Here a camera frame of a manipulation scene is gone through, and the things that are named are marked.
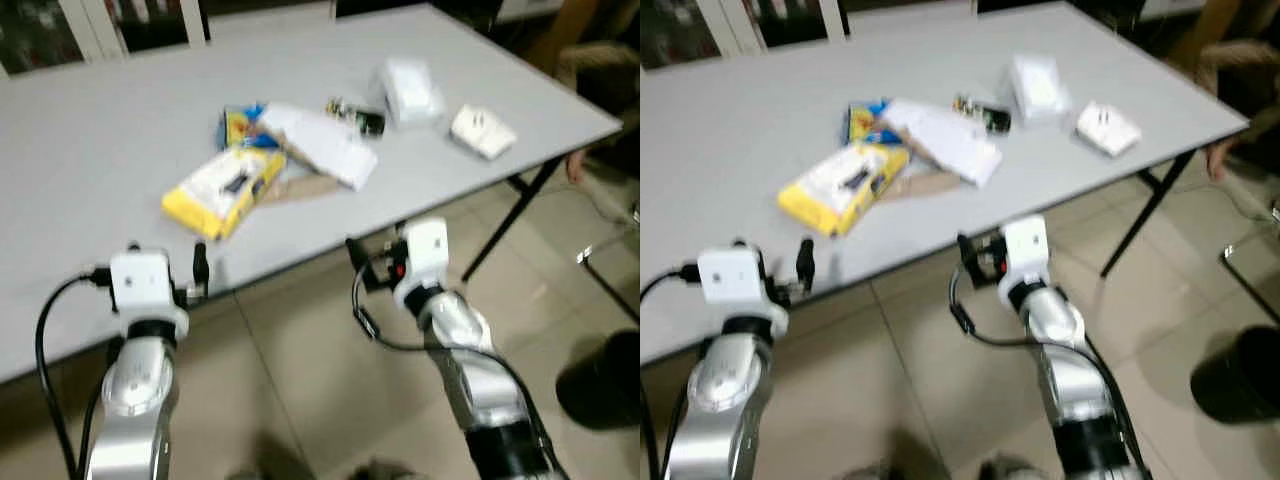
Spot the brown torn cardboard piece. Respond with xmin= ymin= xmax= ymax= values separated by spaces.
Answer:
xmin=255 ymin=125 xmax=341 ymax=206
xmin=880 ymin=125 xmax=963 ymax=199

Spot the grey metal chair frame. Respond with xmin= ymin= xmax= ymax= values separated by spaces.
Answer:
xmin=1220 ymin=200 xmax=1280 ymax=326
xmin=576 ymin=205 xmax=641 ymax=323

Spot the white plastic blister tray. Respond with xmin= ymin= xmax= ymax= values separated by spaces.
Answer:
xmin=1005 ymin=53 xmax=1073 ymax=126
xmin=375 ymin=57 xmax=446 ymax=129

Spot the blue yellow snack packet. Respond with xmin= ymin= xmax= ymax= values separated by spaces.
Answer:
xmin=847 ymin=100 xmax=906 ymax=146
xmin=220 ymin=103 xmax=286 ymax=151

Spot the white framed glass cabinet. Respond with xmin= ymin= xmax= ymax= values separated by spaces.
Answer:
xmin=0 ymin=0 xmax=336 ymax=76
xmin=640 ymin=0 xmax=976 ymax=66

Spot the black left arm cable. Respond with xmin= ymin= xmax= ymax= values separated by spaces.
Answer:
xmin=640 ymin=264 xmax=703 ymax=301
xmin=35 ymin=266 xmax=113 ymax=480

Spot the black metal table leg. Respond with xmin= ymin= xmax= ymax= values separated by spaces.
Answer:
xmin=1100 ymin=150 xmax=1196 ymax=279
xmin=460 ymin=155 xmax=566 ymax=283

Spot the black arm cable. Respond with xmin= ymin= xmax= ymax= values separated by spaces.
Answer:
xmin=640 ymin=264 xmax=703 ymax=301
xmin=352 ymin=278 xmax=526 ymax=401
xmin=35 ymin=266 xmax=113 ymax=480
xmin=948 ymin=265 xmax=1106 ymax=366

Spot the green circuit board scrap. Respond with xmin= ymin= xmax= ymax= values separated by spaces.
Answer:
xmin=953 ymin=93 xmax=1013 ymax=136
xmin=325 ymin=97 xmax=386 ymax=139

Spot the barefoot person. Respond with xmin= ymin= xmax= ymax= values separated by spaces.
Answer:
xmin=1195 ymin=38 xmax=1280 ymax=181
xmin=555 ymin=40 xmax=641 ymax=186

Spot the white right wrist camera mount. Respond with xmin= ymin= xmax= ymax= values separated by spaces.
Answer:
xmin=390 ymin=218 xmax=451 ymax=301
xmin=1000 ymin=215 xmax=1051 ymax=296

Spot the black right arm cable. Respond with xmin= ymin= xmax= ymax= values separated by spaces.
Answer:
xmin=352 ymin=278 xmax=526 ymax=401
xmin=948 ymin=265 xmax=1106 ymax=366

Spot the small white printed box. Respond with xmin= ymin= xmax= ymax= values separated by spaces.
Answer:
xmin=449 ymin=104 xmax=518 ymax=161
xmin=1075 ymin=100 xmax=1143 ymax=158

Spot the white crumpled paper envelope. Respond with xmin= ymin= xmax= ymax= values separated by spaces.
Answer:
xmin=255 ymin=102 xmax=379 ymax=191
xmin=880 ymin=98 xmax=1004 ymax=188

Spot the yellow white product box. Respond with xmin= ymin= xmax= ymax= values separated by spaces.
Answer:
xmin=777 ymin=140 xmax=911 ymax=238
xmin=160 ymin=147 xmax=288 ymax=241

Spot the black rubbish bin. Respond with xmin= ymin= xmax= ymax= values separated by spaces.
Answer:
xmin=1190 ymin=325 xmax=1280 ymax=424
xmin=555 ymin=330 xmax=641 ymax=431

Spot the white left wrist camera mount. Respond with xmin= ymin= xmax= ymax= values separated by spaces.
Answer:
xmin=108 ymin=250 xmax=191 ymax=341
xmin=697 ymin=245 xmax=786 ymax=336

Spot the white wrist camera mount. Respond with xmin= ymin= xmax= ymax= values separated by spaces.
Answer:
xmin=108 ymin=250 xmax=191 ymax=341
xmin=390 ymin=218 xmax=451 ymax=301
xmin=1000 ymin=215 xmax=1051 ymax=296
xmin=697 ymin=245 xmax=786 ymax=336

